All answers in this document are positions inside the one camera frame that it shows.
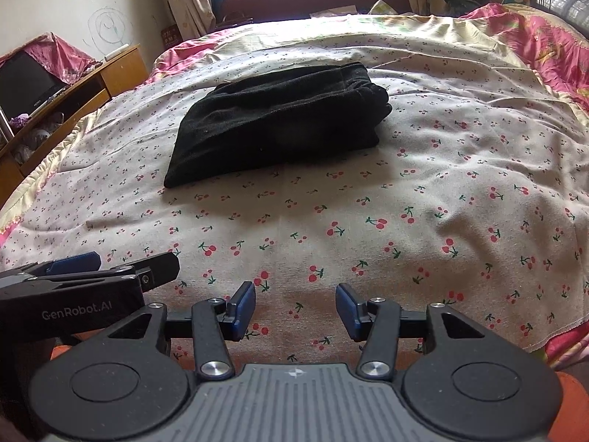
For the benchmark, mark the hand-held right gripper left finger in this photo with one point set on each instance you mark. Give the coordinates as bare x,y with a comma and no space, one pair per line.
241,308

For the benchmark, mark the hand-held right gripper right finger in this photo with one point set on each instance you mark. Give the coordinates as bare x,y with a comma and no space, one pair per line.
349,311

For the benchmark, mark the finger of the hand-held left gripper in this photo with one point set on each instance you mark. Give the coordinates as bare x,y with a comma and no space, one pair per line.
156,269
73,263

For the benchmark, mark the black pants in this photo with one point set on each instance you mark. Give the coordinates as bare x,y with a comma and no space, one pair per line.
276,124

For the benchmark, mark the cherry print bed sheet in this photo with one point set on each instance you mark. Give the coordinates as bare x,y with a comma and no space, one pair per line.
414,193

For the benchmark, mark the black television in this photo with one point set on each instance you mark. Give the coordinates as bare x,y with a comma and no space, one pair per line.
25,83

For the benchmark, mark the wooden cabinet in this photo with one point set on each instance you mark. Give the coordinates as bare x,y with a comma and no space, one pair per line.
124,73

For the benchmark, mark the pink patterned cloth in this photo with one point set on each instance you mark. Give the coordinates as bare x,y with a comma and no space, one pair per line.
69,60

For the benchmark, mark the small white object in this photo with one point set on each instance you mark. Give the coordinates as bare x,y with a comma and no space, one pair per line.
115,52

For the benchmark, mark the red printed card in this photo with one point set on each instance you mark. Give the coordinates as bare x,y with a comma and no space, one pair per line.
170,37

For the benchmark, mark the orange dotted garment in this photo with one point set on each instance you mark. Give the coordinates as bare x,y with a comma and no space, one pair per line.
575,405

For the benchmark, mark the dark handbag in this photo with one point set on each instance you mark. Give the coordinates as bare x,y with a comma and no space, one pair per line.
234,19

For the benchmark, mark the pink floral quilt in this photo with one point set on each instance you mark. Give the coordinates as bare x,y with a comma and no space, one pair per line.
552,46

